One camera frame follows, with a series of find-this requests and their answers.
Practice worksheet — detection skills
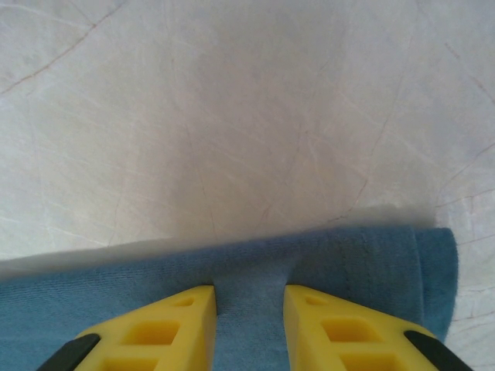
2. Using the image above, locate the blue t-shirt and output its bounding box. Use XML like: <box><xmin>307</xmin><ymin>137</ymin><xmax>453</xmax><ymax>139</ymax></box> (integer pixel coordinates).
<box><xmin>0</xmin><ymin>226</ymin><xmax>461</xmax><ymax>371</ymax></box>

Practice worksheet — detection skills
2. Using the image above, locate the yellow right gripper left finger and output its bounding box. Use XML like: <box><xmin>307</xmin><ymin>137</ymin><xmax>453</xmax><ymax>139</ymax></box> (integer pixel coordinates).
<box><xmin>38</xmin><ymin>284</ymin><xmax>217</xmax><ymax>371</ymax></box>

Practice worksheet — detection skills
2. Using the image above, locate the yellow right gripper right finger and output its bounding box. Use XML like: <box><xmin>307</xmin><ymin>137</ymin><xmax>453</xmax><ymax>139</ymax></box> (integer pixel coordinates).
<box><xmin>283</xmin><ymin>284</ymin><xmax>476</xmax><ymax>371</ymax></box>

